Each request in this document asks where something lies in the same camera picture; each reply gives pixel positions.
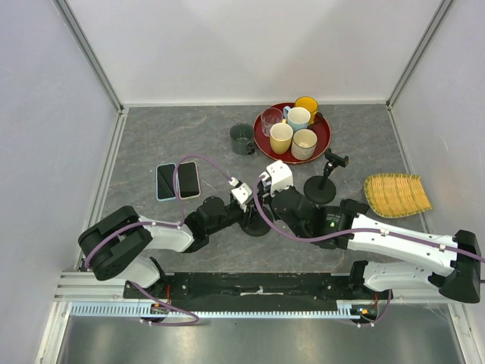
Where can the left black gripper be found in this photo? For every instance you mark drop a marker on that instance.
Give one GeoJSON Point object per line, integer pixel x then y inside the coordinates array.
{"type": "Point", "coordinates": [250, 214]}

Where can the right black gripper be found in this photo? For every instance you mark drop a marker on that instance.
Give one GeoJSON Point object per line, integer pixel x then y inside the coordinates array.
{"type": "Point", "coordinates": [267, 196]}

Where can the black phone stand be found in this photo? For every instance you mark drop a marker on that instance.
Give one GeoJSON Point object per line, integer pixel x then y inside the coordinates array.
{"type": "Point", "coordinates": [321, 190]}
{"type": "Point", "coordinates": [261, 228]}

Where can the cream case phone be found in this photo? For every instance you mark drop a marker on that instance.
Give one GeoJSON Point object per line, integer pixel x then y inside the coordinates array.
{"type": "Point", "coordinates": [188, 180]}

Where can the blue case phone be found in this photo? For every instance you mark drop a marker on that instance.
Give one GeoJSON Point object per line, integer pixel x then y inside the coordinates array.
{"type": "Point", "coordinates": [164, 182]}

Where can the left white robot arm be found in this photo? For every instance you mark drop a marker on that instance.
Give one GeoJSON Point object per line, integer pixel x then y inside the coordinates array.
{"type": "Point", "coordinates": [113, 247]}

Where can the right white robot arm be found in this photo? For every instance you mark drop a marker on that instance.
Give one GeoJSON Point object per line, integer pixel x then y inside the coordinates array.
{"type": "Point", "coordinates": [451, 264]}

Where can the pale yellow cup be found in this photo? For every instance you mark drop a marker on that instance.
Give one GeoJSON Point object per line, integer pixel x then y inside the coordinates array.
{"type": "Point", "coordinates": [281, 135]}

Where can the dark green mug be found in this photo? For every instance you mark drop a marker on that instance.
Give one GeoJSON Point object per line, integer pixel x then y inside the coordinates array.
{"type": "Point", "coordinates": [242, 138]}

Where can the beige ceramic cup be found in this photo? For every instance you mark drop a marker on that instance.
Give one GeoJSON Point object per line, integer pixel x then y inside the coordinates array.
{"type": "Point", "coordinates": [303, 144]}

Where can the clear glass cup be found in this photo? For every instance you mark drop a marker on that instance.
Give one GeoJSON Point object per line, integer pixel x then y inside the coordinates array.
{"type": "Point", "coordinates": [269, 118]}

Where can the light blue mug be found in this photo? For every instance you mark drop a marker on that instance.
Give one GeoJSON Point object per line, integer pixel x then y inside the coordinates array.
{"type": "Point", "coordinates": [297, 117]}

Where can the orange yellow mug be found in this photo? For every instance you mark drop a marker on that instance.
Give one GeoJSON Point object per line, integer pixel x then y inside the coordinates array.
{"type": "Point", "coordinates": [310, 104]}

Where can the woven bamboo mat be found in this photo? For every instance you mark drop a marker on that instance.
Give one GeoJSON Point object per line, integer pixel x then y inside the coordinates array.
{"type": "Point", "coordinates": [396, 195]}

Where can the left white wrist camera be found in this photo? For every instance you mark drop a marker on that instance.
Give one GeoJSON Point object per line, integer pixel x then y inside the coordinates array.
{"type": "Point", "coordinates": [241, 192]}

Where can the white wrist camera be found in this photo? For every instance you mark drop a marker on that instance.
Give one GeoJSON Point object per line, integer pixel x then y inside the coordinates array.
{"type": "Point", "coordinates": [277, 177]}
{"type": "Point", "coordinates": [241, 192]}

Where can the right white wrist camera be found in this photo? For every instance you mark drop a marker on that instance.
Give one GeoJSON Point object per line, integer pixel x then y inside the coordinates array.
{"type": "Point", "coordinates": [277, 177]}

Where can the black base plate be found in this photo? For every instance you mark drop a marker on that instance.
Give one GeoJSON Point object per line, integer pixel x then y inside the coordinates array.
{"type": "Point", "coordinates": [261, 291]}

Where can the slotted cable duct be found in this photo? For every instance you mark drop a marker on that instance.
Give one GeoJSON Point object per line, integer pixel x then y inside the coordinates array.
{"type": "Point", "coordinates": [148, 311]}

